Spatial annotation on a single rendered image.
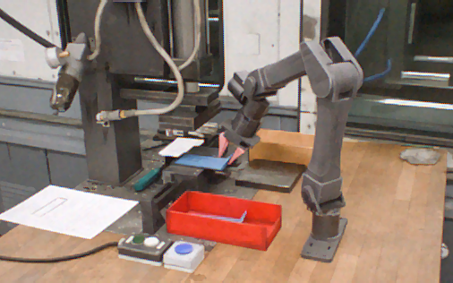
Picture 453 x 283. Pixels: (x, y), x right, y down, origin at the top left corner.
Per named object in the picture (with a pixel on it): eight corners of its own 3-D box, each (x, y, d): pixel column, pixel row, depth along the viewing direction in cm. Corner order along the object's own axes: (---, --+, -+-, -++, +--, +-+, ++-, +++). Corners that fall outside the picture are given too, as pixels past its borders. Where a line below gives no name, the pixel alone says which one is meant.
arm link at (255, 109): (233, 107, 142) (244, 85, 139) (248, 108, 146) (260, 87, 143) (247, 124, 138) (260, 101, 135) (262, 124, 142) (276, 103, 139)
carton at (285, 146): (327, 174, 165) (329, 150, 162) (248, 164, 174) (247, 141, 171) (336, 158, 176) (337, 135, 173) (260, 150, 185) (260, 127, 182)
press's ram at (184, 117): (198, 143, 139) (192, 24, 129) (109, 132, 149) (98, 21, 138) (224, 122, 155) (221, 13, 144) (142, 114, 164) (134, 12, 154)
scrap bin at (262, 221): (266, 251, 124) (266, 227, 122) (166, 233, 133) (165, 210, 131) (281, 227, 134) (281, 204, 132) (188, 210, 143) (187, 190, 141)
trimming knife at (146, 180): (132, 192, 155) (142, 192, 153) (132, 184, 154) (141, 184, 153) (161, 168, 170) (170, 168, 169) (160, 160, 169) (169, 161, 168)
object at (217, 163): (226, 171, 145) (226, 160, 144) (174, 164, 151) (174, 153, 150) (235, 161, 151) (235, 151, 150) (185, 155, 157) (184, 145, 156)
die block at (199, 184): (198, 204, 146) (197, 178, 144) (164, 199, 150) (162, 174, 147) (226, 175, 164) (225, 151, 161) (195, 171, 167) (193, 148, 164)
